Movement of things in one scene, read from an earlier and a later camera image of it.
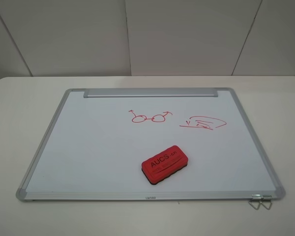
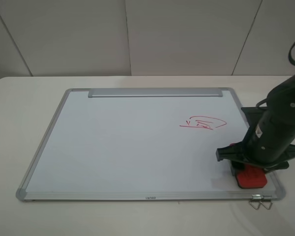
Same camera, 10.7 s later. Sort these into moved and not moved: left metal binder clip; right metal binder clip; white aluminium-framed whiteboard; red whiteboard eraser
Moved: red whiteboard eraser
Not moved: white aluminium-framed whiteboard; right metal binder clip; left metal binder clip
